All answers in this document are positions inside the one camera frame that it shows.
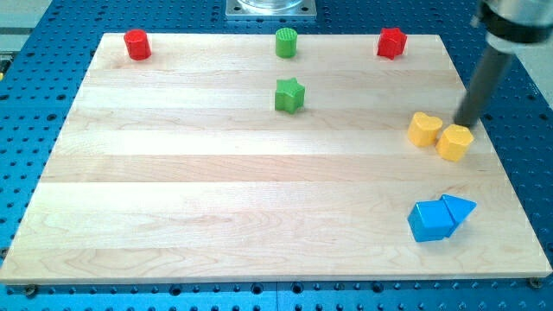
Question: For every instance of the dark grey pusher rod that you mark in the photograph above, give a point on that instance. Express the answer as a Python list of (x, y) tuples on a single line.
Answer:
[(489, 72)]

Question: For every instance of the yellow hexagon block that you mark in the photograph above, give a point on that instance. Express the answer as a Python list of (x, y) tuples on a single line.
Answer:
[(454, 142)]

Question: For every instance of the green star block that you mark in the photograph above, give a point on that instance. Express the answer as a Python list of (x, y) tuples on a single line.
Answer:
[(289, 95)]

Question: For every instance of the yellow heart block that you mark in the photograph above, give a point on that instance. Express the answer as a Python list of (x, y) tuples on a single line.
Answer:
[(423, 129)]

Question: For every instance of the blue triangle block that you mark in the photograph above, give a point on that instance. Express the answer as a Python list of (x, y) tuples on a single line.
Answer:
[(459, 209)]

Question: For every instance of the blue cube block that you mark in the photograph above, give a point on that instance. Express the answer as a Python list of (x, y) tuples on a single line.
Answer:
[(430, 221)]

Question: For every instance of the green cylinder block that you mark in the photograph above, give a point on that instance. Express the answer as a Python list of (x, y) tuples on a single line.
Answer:
[(286, 42)]

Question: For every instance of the light wooden board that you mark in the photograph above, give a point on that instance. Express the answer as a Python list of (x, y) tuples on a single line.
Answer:
[(178, 168)]

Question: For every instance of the red cylinder block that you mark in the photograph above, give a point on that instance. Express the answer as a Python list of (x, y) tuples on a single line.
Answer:
[(137, 44)]

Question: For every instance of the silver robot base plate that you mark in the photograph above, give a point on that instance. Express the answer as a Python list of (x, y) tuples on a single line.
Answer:
[(270, 9)]

